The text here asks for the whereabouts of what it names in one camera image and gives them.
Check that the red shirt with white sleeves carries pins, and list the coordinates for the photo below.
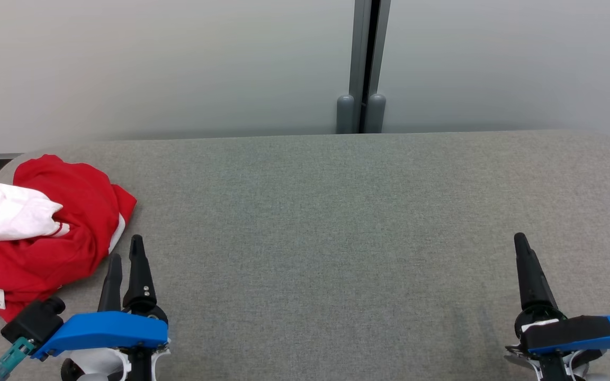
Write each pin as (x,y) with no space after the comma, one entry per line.
(14,211)

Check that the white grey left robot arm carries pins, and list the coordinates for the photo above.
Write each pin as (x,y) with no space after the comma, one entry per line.
(98,368)

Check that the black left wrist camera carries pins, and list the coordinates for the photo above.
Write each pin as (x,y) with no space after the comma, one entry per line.
(32,320)

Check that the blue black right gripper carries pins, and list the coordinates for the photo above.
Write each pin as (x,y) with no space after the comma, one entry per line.
(575,333)

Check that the grey partition post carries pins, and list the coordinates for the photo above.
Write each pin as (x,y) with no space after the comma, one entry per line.
(360,63)

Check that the red shorts with white stripe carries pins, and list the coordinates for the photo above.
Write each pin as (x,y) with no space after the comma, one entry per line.
(88,190)

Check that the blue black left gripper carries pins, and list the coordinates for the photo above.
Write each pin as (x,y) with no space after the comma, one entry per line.
(109,328)

